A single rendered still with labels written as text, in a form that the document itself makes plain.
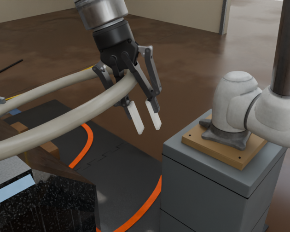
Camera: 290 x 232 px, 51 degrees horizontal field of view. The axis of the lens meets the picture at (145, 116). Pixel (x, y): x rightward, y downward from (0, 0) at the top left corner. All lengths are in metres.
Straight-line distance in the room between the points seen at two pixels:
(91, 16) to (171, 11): 5.71
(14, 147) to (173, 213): 1.11
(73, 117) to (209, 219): 0.99
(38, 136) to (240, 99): 0.82
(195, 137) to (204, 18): 4.71
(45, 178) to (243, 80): 0.80
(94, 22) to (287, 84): 0.67
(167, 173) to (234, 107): 0.43
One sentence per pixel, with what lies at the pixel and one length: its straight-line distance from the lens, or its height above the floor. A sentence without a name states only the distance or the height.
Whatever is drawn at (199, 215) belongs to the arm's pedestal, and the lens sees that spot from 1.42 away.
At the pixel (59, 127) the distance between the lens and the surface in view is 0.51.
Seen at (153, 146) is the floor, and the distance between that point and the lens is 2.63.
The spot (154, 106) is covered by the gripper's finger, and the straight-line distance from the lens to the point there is 0.65.
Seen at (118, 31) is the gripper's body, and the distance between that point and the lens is 0.60.
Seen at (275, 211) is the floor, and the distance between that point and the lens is 2.27.
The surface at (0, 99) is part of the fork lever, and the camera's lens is 0.95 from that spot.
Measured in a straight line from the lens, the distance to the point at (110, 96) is 0.55.
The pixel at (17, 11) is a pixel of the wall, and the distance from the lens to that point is 7.09.
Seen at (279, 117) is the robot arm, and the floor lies 1.06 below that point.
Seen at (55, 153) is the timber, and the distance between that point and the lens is 2.50.
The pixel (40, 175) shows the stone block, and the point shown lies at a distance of 1.16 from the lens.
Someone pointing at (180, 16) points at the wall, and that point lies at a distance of 6.18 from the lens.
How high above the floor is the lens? 1.58
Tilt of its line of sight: 31 degrees down
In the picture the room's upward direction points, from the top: straight up
